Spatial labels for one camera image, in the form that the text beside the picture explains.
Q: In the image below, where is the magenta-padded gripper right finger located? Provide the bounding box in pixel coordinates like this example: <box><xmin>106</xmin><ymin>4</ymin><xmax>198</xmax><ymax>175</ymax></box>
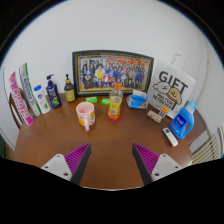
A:
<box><xmin>131</xmin><ymin>143</ymin><xmax>184</xmax><ymax>186</ymax></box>

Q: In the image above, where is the small green packet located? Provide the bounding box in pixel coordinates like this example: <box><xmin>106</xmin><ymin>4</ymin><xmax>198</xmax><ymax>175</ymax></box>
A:
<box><xmin>100</xmin><ymin>97</ymin><xmax>112</xmax><ymax>106</ymax></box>
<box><xmin>85</xmin><ymin>96</ymin><xmax>99</xmax><ymax>104</ymax></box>

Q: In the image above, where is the small patterned snack packet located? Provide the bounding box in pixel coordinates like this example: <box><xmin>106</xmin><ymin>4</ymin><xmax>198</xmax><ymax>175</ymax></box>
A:
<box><xmin>146</xmin><ymin>109</ymin><xmax>164</xmax><ymax>124</ymax></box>

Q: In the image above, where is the white shampoo bottle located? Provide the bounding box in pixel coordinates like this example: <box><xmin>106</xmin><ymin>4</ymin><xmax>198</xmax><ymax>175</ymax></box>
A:
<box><xmin>32</xmin><ymin>84</ymin><xmax>52</xmax><ymax>115</ymax></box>

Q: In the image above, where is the white radiator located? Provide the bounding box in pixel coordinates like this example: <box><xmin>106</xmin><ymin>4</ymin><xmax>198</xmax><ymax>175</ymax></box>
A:
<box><xmin>191</xmin><ymin>121</ymin><xmax>224</xmax><ymax>165</ymax></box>

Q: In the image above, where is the flat round red coaster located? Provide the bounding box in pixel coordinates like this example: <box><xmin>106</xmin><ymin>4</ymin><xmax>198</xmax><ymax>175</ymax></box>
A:
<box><xmin>106</xmin><ymin>113</ymin><xmax>122</xmax><ymax>123</ymax></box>

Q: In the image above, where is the dark blue pump bottle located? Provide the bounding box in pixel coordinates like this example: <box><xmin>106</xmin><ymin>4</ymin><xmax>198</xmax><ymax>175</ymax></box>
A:
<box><xmin>45</xmin><ymin>74</ymin><xmax>63</xmax><ymax>109</ymax></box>

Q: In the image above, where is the white remote control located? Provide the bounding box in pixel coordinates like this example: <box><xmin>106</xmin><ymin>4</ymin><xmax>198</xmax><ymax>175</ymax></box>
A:
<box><xmin>162</xmin><ymin>127</ymin><xmax>179</xmax><ymax>148</ymax></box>

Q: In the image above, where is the brown pump bottle yellow label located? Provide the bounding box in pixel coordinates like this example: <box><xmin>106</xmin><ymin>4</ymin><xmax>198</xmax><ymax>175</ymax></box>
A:
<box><xmin>63</xmin><ymin>73</ymin><xmax>77</xmax><ymax>103</ymax></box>

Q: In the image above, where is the orange juice bottle orange cap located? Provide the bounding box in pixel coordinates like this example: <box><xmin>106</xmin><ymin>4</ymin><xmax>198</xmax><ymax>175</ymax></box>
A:
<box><xmin>107</xmin><ymin>82</ymin><xmax>124</xmax><ymax>122</ymax></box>

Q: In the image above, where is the wooden chair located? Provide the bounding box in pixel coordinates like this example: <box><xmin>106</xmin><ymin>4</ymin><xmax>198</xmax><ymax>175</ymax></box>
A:
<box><xmin>8</xmin><ymin>89</ymin><xmax>26</xmax><ymax>130</ymax></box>

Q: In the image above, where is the white paper gift bag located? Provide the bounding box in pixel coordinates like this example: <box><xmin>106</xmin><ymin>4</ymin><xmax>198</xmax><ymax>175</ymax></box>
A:
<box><xmin>146</xmin><ymin>53</ymin><xmax>197</xmax><ymax>119</ymax></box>

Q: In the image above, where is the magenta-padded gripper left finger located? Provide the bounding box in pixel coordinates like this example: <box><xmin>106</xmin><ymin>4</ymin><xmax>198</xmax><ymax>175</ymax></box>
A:
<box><xmin>40</xmin><ymin>143</ymin><xmax>92</xmax><ymax>186</ymax></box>

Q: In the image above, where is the blue detergent bottle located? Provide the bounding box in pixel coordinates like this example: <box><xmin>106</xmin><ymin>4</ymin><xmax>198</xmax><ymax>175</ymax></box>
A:
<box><xmin>169</xmin><ymin>99</ymin><xmax>197</xmax><ymax>140</ymax></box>

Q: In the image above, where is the blue tissue pack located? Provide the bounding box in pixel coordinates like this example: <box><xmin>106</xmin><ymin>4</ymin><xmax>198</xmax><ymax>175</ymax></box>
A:
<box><xmin>125</xmin><ymin>89</ymin><xmax>150</xmax><ymax>110</ymax></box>

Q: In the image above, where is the colourful puzzle cube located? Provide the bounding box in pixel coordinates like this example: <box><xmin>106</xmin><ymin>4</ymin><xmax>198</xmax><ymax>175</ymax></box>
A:
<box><xmin>157</xmin><ymin>106</ymin><xmax>170</xmax><ymax>119</ymax></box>

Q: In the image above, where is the pink ceramic mug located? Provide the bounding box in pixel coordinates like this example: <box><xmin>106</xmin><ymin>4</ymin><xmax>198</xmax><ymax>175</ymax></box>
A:
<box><xmin>75</xmin><ymin>101</ymin><xmax>96</xmax><ymax>132</ymax></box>

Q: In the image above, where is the framed group picture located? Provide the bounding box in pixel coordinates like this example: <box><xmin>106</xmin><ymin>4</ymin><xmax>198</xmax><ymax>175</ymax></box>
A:
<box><xmin>72</xmin><ymin>49</ymin><xmax>155</xmax><ymax>98</ymax></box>

